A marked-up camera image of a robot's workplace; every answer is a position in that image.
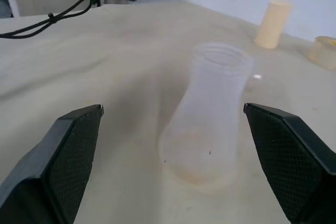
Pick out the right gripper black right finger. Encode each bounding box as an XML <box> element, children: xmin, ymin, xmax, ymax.
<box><xmin>243</xmin><ymin>102</ymin><xmax>336</xmax><ymax>224</ymax></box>

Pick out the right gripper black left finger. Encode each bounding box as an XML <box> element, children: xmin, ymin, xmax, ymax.
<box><xmin>0</xmin><ymin>104</ymin><xmax>105</xmax><ymax>224</ymax></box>

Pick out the translucent plastic bottle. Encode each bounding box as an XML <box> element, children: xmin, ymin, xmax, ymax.
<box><xmin>159</xmin><ymin>41</ymin><xmax>254</xmax><ymax>188</ymax></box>

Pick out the cream container with yellow lid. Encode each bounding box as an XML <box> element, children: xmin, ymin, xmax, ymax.
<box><xmin>307</xmin><ymin>36</ymin><xmax>336</xmax><ymax>71</ymax></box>

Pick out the cream cylindrical container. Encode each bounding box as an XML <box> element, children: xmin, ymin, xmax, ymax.
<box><xmin>253</xmin><ymin>0</ymin><xmax>292</xmax><ymax>49</ymax></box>

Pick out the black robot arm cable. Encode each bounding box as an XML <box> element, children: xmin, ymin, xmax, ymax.
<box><xmin>0</xmin><ymin>0</ymin><xmax>102</xmax><ymax>39</ymax></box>

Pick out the white frame post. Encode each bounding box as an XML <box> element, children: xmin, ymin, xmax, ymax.
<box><xmin>2</xmin><ymin>0</ymin><xmax>20</xmax><ymax>19</ymax></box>

